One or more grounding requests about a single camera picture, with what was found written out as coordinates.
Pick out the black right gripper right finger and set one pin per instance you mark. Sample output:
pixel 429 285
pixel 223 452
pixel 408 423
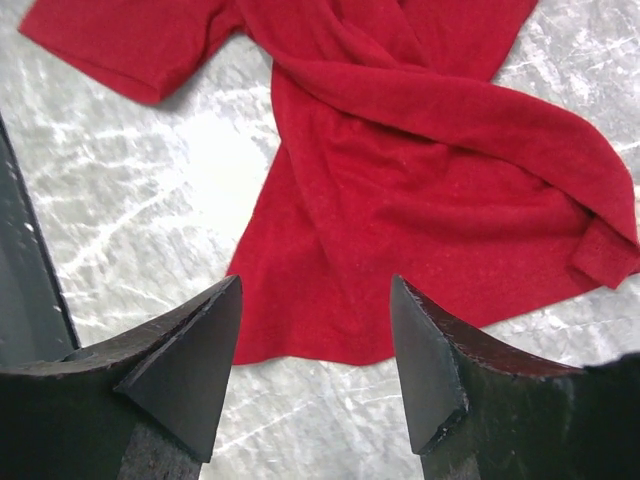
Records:
pixel 478 408

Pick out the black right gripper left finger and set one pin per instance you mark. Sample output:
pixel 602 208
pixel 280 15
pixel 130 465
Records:
pixel 145 404

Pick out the red t shirt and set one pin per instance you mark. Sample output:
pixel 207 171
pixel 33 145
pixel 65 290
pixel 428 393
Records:
pixel 398 155

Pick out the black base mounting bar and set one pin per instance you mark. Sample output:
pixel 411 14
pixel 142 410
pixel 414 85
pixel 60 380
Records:
pixel 35 320

